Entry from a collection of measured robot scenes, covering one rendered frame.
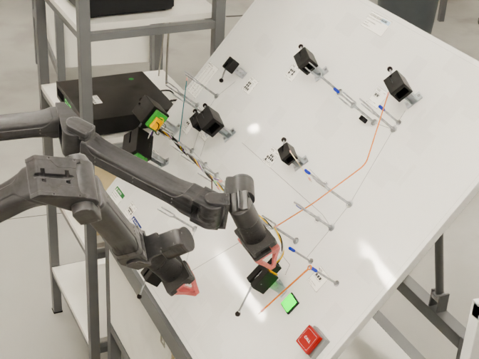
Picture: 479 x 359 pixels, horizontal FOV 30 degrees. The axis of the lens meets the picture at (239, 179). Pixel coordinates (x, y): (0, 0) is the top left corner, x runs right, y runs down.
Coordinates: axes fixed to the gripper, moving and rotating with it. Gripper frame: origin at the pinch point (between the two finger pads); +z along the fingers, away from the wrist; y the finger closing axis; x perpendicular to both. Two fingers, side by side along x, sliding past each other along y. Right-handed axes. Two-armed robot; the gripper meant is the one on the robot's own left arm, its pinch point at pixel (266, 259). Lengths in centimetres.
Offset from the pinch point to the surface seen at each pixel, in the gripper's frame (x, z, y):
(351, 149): -34.0, -3.0, 13.1
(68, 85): 15, 11, 132
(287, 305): 1.4, 10.2, -6.7
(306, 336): 2.8, 7.4, -19.7
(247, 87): -28, 2, 65
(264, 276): 2.5, 2.5, -2.0
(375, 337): -18, 54, 2
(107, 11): -7, -21, 106
